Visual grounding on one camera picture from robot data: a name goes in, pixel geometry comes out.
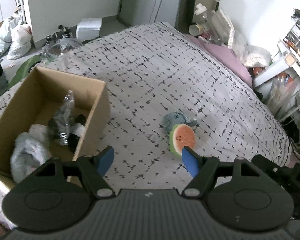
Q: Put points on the green cartoon rug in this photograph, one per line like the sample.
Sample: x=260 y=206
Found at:
x=25 y=67

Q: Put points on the grey furry plush toy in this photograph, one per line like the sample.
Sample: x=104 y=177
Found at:
x=30 y=155

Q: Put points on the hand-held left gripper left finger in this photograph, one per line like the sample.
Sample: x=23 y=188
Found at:
x=105 y=161

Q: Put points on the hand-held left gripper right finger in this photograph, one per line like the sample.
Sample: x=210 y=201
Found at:
x=191 y=161

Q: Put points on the black folded board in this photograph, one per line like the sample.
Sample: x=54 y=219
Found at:
x=190 y=2

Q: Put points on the black and white plush toy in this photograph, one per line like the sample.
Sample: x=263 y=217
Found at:
x=76 y=135

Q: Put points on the white foam box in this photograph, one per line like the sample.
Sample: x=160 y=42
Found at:
x=88 y=28

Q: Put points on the brown cardboard box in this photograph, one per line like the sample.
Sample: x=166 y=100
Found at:
x=95 y=120

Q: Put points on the clear crumpled plastic bag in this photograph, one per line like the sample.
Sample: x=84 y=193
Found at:
x=218 y=27

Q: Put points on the white desk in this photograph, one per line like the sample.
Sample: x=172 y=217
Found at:
x=285 y=75

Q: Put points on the white trolley rack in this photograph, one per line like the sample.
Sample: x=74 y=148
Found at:
x=19 y=2

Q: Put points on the dark item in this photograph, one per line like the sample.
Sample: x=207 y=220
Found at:
x=62 y=122

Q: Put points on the paper cup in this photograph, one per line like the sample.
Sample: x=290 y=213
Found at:
x=195 y=29

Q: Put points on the white desktop drawer organizer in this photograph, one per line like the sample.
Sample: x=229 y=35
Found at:
x=298 y=42

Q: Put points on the grey door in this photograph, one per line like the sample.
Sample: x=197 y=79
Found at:
x=145 y=2

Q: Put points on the clear plastic bottle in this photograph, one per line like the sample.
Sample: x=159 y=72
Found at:
x=200 y=10

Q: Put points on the pink pillow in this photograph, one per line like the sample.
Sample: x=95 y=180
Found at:
x=222 y=55

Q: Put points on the black tripod gear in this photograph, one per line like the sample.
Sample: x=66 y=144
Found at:
x=60 y=33

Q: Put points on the clear plastic bag with clutter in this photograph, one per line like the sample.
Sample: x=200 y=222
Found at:
x=62 y=48

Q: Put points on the watermelon slice plush toy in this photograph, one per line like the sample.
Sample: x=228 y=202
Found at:
x=183 y=136

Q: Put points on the blue plush toy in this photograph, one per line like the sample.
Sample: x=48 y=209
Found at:
x=172 y=120

